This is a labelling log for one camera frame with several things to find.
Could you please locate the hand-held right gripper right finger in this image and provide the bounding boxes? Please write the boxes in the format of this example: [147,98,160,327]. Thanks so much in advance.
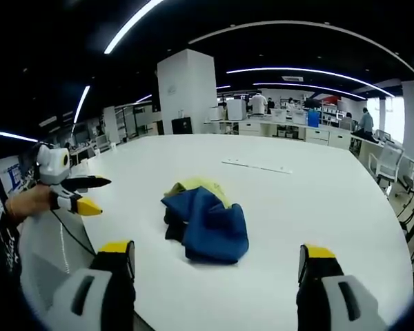
[295,243,387,331]

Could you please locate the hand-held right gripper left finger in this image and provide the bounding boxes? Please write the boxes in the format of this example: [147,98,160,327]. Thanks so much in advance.
[44,239,137,331]

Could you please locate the blue and yellow garment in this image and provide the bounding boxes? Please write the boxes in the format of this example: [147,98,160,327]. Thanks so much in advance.
[160,176,250,265]

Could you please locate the white template strip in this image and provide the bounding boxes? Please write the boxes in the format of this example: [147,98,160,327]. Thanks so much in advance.
[221,159,294,175]

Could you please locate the person's left hand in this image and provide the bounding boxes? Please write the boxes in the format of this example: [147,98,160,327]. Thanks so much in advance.
[5,183,56,222]

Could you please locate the blue and white banner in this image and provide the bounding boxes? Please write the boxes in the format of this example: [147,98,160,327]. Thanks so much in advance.
[0,154,37,194]

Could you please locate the short ceiling light strip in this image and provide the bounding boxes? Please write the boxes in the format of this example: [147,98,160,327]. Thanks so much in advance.
[72,85,91,126]

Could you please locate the person's black printed shirt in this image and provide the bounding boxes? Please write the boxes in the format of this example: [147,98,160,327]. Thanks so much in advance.
[0,157,24,298]

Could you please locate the black box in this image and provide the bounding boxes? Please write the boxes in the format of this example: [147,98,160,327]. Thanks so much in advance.
[171,117,194,136]

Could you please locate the white office chair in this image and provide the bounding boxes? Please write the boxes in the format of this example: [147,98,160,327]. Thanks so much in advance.
[368,140,406,184]

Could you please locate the long ceiling light strip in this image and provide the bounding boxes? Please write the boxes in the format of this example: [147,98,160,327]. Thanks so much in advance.
[103,0,164,55]

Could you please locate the white appliance box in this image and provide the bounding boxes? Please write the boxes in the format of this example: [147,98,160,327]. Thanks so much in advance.
[226,99,248,121]

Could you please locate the white counter cabinets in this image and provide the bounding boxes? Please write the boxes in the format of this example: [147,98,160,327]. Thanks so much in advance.
[203,116,353,150]

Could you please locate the curved ceiling light strip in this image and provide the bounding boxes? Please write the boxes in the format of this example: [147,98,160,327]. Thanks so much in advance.
[226,67,395,98]

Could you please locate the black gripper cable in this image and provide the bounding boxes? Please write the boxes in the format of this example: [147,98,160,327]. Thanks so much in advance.
[50,208,98,257]

